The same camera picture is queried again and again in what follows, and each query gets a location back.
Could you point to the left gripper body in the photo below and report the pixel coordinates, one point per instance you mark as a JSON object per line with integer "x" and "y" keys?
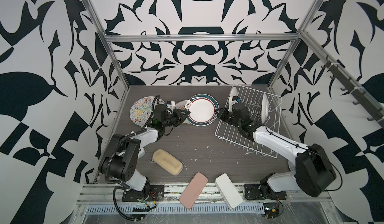
{"x": 175, "y": 118}

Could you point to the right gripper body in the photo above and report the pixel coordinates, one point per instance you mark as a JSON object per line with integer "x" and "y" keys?
{"x": 229, "y": 117}

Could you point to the orange sunburst pattern plate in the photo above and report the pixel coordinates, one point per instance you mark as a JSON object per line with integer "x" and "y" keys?
{"x": 181, "y": 105}

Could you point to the colourful squiggle pattern plate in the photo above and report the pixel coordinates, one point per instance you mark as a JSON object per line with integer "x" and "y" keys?
{"x": 141, "y": 110}

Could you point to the green rimmed white plate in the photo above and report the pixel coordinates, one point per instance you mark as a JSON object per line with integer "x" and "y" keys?
{"x": 202, "y": 109}

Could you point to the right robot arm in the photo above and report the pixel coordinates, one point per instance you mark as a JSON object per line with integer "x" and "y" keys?
{"x": 313, "y": 171}

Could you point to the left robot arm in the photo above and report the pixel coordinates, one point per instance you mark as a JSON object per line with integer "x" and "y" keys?
{"x": 119, "y": 161}

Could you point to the beige glasses case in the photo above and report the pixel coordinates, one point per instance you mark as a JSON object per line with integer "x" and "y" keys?
{"x": 168, "y": 162}

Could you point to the white glasses case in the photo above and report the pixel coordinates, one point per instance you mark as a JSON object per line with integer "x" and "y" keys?
{"x": 228, "y": 191}

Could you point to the pink glasses case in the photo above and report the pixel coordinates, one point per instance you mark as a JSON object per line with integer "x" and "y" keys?
{"x": 193, "y": 190}

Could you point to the small circuit board with LED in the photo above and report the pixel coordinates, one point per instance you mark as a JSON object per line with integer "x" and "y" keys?
{"x": 273, "y": 212}

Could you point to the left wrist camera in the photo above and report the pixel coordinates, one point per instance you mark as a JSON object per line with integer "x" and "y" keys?
{"x": 171, "y": 105}

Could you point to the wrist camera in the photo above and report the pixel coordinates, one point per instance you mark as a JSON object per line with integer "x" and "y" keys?
{"x": 233, "y": 100}
{"x": 171, "y": 105}

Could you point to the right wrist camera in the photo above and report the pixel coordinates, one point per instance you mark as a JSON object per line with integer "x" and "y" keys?
{"x": 233, "y": 100}

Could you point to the white wire dish rack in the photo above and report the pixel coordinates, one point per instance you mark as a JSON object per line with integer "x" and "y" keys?
{"x": 252, "y": 99}

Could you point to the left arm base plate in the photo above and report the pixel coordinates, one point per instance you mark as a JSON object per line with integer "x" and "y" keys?
{"x": 150, "y": 193}

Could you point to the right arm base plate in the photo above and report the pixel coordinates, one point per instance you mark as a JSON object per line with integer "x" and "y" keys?
{"x": 255, "y": 192}

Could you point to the white slotted cable duct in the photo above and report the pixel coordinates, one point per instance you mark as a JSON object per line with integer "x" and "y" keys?
{"x": 200, "y": 208}

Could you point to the aluminium front mounting rail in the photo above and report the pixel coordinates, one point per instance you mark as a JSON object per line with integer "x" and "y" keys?
{"x": 102, "y": 194}

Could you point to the black wall hook rail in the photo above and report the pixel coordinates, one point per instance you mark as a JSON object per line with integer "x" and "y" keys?
{"x": 351, "y": 86}

